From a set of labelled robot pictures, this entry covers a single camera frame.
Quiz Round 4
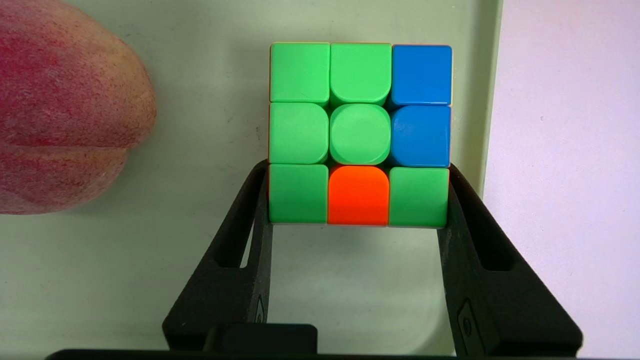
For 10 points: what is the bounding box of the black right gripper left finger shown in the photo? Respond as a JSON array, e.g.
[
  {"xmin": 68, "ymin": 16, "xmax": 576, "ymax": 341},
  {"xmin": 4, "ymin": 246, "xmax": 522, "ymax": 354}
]
[{"xmin": 162, "ymin": 159, "xmax": 319, "ymax": 351}]

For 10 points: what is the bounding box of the colourful puzzle cube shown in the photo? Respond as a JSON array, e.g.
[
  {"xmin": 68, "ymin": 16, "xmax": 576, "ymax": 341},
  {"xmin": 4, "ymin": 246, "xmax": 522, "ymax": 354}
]
[{"xmin": 267, "ymin": 41, "xmax": 453, "ymax": 229}]

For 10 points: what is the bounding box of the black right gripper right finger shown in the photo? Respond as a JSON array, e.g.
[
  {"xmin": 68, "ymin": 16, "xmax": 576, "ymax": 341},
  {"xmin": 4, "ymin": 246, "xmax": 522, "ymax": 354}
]
[{"xmin": 437, "ymin": 164, "xmax": 584, "ymax": 358}]

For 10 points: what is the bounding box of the light green plastic tray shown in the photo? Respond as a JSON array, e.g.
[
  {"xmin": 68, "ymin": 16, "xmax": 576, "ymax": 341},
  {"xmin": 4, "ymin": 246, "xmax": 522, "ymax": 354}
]
[{"xmin": 0, "ymin": 0, "xmax": 504, "ymax": 357}]

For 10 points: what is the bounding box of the red peach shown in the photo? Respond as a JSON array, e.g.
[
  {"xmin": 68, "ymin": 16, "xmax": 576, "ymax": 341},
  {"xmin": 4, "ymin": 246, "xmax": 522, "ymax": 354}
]
[{"xmin": 0, "ymin": 0, "xmax": 158, "ymax": 216}]

